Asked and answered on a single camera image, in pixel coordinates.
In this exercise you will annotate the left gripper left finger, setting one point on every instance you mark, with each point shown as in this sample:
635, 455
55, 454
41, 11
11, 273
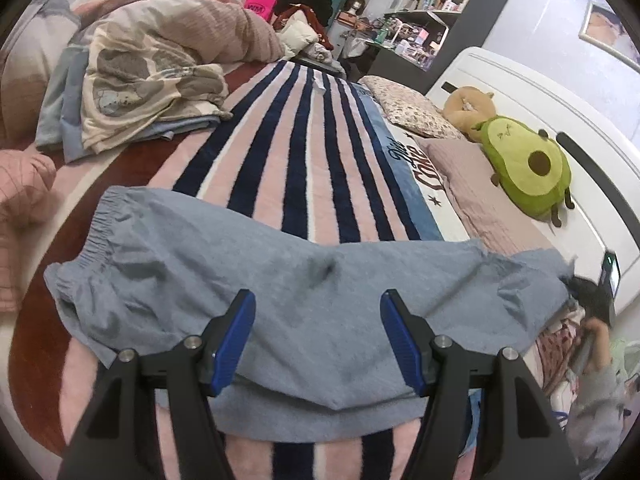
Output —
117, 436

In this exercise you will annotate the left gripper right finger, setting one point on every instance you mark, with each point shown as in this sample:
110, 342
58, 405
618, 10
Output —
518, 436

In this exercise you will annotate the grey-blue pants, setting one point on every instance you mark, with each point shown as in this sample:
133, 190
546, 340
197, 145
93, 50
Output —
157, 266

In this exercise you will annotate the right hand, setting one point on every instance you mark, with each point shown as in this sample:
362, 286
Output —
599, 356

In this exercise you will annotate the pink ribbed pillow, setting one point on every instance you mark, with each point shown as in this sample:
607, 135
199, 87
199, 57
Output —
483, 208

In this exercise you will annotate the avocado plush toy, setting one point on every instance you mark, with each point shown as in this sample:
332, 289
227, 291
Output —
529, 166

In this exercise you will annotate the white headboard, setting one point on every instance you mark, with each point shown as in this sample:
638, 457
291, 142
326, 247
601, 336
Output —
604, 164

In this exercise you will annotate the brown plush toy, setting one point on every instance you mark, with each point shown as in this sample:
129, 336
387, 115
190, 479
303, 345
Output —
467, 108

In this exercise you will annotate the floral pillow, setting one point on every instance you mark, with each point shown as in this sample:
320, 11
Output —
409, 109

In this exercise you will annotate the pink checked cloth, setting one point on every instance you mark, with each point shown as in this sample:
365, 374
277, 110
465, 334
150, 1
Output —
26, 182

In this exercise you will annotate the striped fleece blanket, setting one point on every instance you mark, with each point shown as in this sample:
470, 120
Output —
305, 153

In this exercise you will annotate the grey shelving unit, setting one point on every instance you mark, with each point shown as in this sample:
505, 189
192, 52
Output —
451, 26

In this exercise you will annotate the bear print quilt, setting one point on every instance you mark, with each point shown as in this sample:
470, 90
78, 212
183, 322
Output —
106, 95

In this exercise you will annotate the clothes pile on chair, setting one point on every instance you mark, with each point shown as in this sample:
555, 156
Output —
301, 27

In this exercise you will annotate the pink beige duvet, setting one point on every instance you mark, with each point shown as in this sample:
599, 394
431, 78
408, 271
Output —
224, 29

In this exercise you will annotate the pink bag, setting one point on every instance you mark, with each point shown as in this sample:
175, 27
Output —
263, 8

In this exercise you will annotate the framed wall picture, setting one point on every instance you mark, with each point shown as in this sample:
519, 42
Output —
605, 30

